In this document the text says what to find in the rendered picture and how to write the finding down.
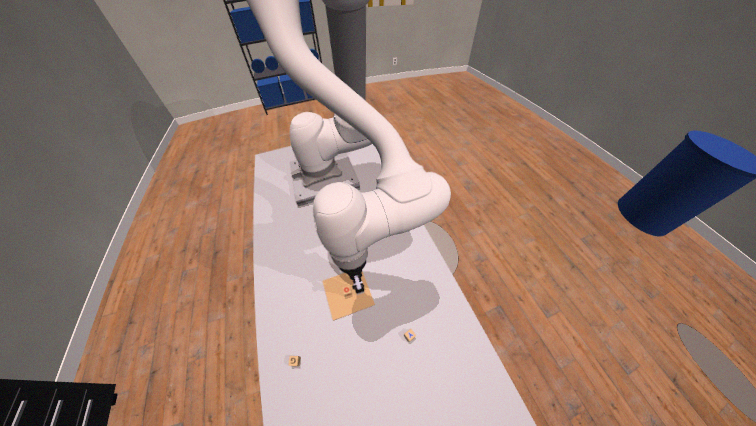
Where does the tan flat mat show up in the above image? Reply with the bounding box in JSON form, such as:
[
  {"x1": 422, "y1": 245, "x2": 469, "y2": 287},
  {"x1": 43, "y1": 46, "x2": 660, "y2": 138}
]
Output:
[{"x1": 323, "y1": 271, "x2": 375, "y2": 320}]

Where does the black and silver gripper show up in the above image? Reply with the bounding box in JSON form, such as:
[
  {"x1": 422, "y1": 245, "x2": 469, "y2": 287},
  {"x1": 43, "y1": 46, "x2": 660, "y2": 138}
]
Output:
[{"x1": 339, "y1": 261, "x2": 366, "y2": 295}]

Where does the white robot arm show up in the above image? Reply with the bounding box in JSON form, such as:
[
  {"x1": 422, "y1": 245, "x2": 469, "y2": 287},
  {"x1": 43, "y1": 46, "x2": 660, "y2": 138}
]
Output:
[{"x1": 246, "y1": 0, "x2": 451, "y2": 270}]

